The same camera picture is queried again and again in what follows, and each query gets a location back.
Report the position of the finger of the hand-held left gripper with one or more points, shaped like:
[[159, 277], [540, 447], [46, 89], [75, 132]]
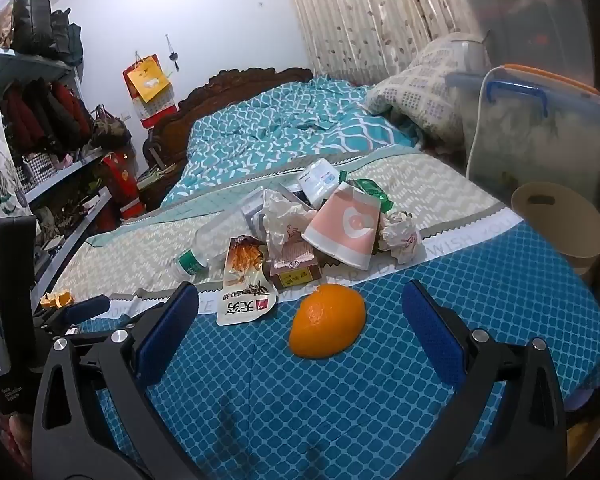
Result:
[[84, 309]]

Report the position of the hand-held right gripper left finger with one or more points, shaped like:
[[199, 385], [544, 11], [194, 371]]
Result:
[[165, 332]]

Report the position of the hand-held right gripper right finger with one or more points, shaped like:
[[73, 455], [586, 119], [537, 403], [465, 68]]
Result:
[[432, 332]]

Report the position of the brown yellow small box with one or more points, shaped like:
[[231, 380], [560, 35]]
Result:
[[296, 276]]

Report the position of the white tissue pack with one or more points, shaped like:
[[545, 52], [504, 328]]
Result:
[[320, 180]]

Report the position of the orange peel piece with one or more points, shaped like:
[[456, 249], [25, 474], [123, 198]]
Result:
[[57, 300]]

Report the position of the printed snack packet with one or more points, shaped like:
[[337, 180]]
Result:
[[245, 305]]

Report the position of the clear plastic bottle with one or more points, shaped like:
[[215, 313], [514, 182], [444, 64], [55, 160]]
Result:
[[204, 246]]

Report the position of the crumpled printed paper ball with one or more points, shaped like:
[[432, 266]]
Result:
[[401, 235]]

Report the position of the orange fruit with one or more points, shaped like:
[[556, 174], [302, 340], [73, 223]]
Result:
[[327, 322]]

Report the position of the grey metal shelf rack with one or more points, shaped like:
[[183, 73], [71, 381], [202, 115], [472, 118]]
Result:
[[54, 180]]

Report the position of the red gift box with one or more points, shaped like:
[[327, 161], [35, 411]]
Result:
[[122, 185]]

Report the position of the pink paper cup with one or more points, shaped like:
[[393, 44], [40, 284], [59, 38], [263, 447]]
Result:
[[345, 230]]

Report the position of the blue grid blanket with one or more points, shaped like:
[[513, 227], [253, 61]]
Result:
[[290, 410]]

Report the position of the beige zigzag mat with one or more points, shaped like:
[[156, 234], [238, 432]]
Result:
[[440, 185]]

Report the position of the green drink can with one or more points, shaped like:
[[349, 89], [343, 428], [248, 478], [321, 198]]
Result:
[[375, 192]]

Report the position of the beige round bin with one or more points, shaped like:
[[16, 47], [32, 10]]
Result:
[[560, 232]]

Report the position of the crumpled white wrapper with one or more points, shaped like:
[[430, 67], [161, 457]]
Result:
[[280, 215]]

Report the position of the row of dark red clothes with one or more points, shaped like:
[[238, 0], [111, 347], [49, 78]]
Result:
[[44, 115]]

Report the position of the camouflage bag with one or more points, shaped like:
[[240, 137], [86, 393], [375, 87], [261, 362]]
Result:
[[109, 130]]

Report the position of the carved wooden headboard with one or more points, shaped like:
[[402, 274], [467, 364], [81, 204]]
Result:
[[179, 115]]

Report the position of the clear storage box orange lid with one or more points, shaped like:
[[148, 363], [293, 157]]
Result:
[[535, 135]]

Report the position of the teal patterned duvet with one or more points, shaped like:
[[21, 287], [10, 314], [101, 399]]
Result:
[[280, 130]]

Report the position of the patterned white pillow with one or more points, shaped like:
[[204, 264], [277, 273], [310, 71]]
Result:
[[425, 87]]

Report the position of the pile of black bags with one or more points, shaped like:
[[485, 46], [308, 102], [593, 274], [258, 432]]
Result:
[[39, 25]]

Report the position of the hanging dark ornament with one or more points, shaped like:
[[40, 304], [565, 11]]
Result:
[[172, 55]]

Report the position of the leaf print curtain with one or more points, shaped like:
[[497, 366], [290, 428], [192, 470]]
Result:
[[370, 15]]

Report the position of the tall clear container teal lid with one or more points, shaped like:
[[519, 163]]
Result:
[[525, 15]]

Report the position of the red yellow wall calendar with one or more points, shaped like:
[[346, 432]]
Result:
[[147, 82]]

